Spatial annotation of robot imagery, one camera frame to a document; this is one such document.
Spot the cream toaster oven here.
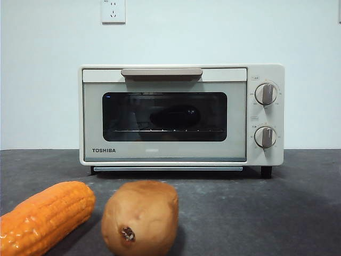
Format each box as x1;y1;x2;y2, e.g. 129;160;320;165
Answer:
79;63;285;179

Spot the dark purple eggplant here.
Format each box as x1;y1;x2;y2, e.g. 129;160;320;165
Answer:
149;106;203;126

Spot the glass oven door brown handle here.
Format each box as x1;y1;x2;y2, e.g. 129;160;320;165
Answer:
82;68;247;163

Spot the white wall socket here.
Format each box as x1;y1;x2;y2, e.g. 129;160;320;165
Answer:
101;0;126;25

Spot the brown potato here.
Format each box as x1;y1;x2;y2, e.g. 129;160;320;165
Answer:
101;180;178;256

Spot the cream oven knob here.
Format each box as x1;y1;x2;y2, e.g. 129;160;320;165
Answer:
254;126;277;149
254;83;278;106

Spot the orange corn cob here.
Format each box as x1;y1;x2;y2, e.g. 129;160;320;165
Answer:
0;181;96;256

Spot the silver crumb tray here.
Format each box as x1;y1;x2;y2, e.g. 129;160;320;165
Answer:
93;166;243;172

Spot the metal wire oven rack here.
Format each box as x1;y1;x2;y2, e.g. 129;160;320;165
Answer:
110;129;224;133

